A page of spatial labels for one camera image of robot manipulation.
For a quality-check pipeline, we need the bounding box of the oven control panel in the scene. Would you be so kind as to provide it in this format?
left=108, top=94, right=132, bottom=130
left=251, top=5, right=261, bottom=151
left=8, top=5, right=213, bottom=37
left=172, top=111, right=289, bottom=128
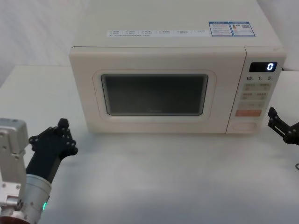
left=226, top=46, right=287, bottom=135

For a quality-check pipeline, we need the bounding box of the cream microwave oven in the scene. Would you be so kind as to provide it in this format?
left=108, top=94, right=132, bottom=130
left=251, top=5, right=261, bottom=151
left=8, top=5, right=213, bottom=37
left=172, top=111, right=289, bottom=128
left=69, top=14, right=287, bottom=135

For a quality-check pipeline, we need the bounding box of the white curtain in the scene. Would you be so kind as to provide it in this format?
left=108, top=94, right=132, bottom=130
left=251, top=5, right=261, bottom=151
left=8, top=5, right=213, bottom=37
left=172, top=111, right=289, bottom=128
left=0, top=0, right=299, bottom=88

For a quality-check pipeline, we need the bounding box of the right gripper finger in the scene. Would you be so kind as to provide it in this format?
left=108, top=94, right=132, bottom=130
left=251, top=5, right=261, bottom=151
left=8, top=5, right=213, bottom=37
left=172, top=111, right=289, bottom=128
left=267, top=107, right=292, bottom=140

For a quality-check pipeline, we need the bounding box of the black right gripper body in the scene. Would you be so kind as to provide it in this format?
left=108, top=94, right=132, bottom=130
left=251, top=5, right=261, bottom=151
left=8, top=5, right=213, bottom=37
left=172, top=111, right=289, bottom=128
left=282, top=123, right=299, bottom=147

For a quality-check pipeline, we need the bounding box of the white table cloth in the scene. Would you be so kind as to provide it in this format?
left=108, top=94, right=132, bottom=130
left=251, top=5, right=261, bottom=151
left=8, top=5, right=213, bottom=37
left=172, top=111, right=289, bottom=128
left=0, top=66, right=299, bottom=224

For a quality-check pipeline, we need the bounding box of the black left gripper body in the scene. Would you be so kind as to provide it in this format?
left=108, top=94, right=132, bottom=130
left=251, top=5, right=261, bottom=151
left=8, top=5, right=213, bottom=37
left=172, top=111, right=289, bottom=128
left=25, top=136, right=67, bottom=185

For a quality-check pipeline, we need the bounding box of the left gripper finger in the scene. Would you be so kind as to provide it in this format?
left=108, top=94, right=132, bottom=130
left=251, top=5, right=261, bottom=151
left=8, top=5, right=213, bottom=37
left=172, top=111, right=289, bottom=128
left=28, top=118, right=65, bottom=153
left=61, top=118, right=78, bottom=155

